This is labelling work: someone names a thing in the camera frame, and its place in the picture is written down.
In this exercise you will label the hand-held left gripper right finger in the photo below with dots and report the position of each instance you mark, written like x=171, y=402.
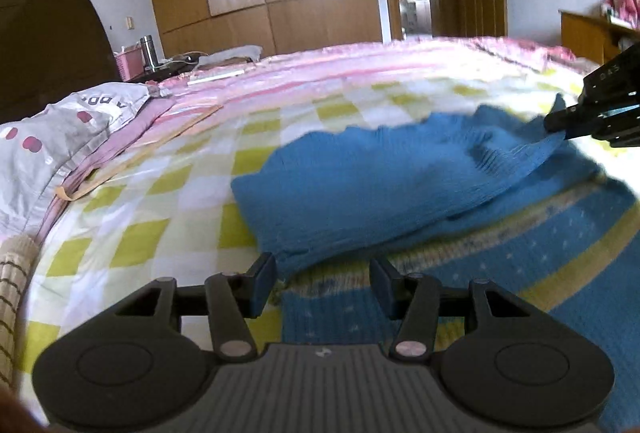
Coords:
x=381, y=280

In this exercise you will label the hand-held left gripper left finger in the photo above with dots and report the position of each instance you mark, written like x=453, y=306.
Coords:
x=264, y=283

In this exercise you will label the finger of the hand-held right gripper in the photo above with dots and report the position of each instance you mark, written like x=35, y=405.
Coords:
x=570, y=119

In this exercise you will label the blue knitted sweater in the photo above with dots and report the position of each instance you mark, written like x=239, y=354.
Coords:
x=380, y=183

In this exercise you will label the wooden side cabinet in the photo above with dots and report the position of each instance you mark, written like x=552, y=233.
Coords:
x=582, y=33

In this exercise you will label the checked pink-edged bed sheet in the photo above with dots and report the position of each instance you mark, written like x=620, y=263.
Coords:
x=175, y=173

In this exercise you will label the white flat strip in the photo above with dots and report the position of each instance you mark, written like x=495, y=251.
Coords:
x=217, y=76

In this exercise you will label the grey cloth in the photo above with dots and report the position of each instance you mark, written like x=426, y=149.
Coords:
x=230, y=54

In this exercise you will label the woven straw mat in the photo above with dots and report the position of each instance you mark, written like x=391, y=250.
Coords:
x=12, y=293

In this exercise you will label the grey pillow with pink dots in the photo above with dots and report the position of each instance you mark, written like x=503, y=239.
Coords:
x=60, y=133

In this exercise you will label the pink storage box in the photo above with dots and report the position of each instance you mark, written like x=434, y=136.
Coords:
x=127, y=63

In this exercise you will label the steel thermos bottle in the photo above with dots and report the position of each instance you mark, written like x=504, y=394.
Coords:
x=147, y=50

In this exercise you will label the dark wooden headboard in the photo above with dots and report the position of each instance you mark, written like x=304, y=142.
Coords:
x=50, y=53

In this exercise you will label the wall socket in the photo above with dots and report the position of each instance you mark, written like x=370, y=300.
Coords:
x=130, y=22

